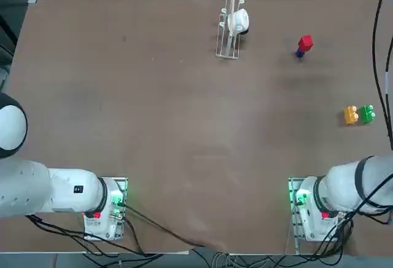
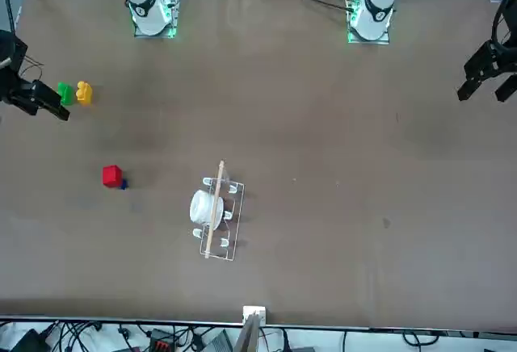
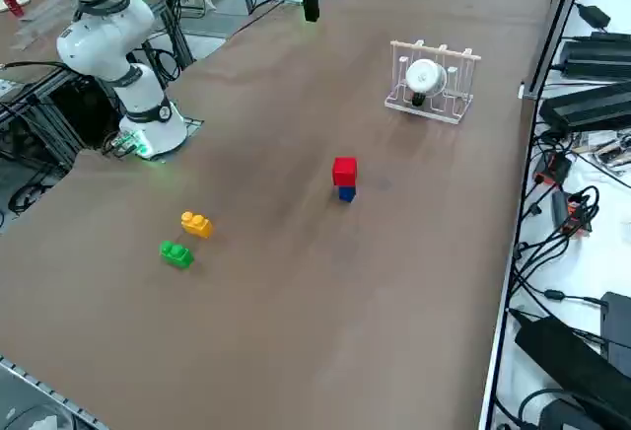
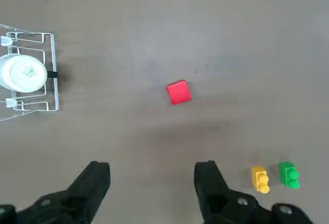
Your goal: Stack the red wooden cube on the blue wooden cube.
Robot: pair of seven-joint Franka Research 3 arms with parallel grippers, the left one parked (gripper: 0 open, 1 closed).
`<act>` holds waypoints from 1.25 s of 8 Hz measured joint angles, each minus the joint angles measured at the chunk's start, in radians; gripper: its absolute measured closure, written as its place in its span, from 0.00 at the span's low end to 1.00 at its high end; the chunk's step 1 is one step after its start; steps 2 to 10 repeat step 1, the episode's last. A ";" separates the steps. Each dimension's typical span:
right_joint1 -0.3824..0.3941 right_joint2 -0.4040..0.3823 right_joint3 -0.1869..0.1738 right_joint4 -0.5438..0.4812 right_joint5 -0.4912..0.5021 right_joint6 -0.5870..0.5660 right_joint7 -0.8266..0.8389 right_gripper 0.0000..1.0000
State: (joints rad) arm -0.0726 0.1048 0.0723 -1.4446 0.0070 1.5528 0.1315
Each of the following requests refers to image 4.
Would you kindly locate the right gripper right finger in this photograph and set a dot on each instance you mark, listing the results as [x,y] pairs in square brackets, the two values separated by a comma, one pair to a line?
[218,206]

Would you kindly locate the red wooden cube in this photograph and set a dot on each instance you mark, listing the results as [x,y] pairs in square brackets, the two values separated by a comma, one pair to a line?
[178,92]

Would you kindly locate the yellow toy building block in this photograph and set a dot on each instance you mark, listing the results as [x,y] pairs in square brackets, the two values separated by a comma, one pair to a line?
[258,174]

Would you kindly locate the green toy building block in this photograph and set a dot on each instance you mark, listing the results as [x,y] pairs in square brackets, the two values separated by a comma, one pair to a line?
[286,170]

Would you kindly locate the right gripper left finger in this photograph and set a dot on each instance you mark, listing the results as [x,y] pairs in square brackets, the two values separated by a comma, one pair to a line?
[77,203]

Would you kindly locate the white cup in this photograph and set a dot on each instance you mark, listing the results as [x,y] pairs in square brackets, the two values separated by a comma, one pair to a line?
[21,73]

